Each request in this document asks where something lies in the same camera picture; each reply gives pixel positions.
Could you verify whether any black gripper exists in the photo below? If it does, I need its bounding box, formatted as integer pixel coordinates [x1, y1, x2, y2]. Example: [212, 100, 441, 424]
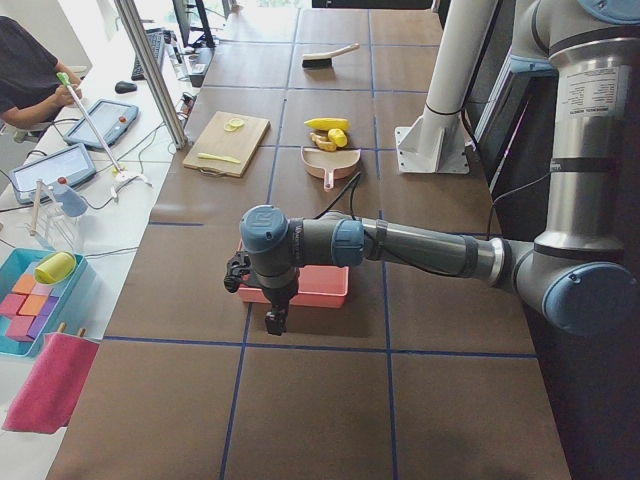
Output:
[223, 251, 290, 334]

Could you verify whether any beige plastic dustpan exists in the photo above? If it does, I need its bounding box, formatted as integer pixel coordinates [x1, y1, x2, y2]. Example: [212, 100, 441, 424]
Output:
[301, 147, 361, 191]

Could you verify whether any tan toy ginger root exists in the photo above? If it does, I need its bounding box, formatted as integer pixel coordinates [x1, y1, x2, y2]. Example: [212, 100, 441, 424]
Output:
[309, 132, 338, 152]

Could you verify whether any yellow toy corn cob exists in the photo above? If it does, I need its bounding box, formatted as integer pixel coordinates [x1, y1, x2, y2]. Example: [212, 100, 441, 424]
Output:
[304, 117, 350, 131]

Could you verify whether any beige brush with black bristles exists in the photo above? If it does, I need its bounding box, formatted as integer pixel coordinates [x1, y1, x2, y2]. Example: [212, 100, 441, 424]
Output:
[302, 43, 360, 69]

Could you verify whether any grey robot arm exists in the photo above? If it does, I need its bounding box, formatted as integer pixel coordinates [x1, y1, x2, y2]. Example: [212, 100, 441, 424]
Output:
[224, 1, 639, 335]

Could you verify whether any pink plastic bin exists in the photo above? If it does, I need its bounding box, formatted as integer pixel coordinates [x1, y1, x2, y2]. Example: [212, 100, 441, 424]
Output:
[237, 242, 349, 308]

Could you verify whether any bamboo cutting board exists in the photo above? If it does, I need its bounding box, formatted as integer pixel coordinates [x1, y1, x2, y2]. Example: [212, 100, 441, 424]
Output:
[182, 111, 270, 178]

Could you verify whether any green plastic toy knife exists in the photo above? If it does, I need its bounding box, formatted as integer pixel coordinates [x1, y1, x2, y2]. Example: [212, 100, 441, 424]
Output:
[197, 152, 241, 164]

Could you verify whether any white reacher stick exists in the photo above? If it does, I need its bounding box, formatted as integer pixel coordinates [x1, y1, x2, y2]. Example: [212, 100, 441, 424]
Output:
[56, 72, 153, 199]

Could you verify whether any yellow plastic cup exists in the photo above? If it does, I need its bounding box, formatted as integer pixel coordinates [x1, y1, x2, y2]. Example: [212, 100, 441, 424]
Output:
[34, 251, 77, 285]

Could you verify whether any blue cup on stand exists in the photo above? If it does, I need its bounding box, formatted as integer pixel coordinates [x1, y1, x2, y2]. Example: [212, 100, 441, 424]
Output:
[52, 183, 88, 218]

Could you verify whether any pink cloth on rack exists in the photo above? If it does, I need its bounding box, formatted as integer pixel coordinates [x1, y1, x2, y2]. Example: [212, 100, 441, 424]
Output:
[2, 332, 100, 434]

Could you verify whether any teal tray of blocks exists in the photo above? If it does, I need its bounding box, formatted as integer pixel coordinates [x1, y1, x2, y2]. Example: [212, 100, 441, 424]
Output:
[1, 248, 92, 357]

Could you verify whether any blue teach pendant tablet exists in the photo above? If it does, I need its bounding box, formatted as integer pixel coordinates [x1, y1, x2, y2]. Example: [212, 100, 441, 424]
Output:
[63, 99, 139, 150]
[9, 144, 97, 205]

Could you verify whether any black computer mouse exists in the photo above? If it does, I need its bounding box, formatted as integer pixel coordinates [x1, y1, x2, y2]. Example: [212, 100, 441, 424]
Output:
[114, 81, 137, 94]

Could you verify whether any black computer keyboard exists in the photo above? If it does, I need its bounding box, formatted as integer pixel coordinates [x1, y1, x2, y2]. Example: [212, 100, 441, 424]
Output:
[130, 28, 167, 82]

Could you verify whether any seated person in black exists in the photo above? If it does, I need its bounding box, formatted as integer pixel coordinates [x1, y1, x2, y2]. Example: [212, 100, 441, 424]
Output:
[1, 16, 83, 130]

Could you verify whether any aluminium frame post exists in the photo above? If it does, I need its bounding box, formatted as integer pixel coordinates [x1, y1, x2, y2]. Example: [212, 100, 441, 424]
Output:
[114, 0, 188, 151]

